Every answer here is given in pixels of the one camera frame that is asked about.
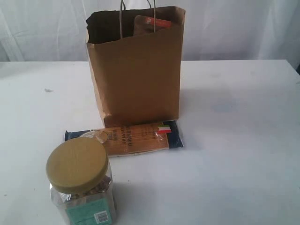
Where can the brown paper pouch orange label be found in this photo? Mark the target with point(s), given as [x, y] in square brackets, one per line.
[145, 25]

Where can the clear jar gold lid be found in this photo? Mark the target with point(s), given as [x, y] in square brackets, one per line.
[81, 183]

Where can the brown paper bag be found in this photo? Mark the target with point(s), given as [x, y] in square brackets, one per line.
[136, 79]

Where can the spaghetti packet blue orange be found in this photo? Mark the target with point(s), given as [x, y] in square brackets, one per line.
[135, 139]

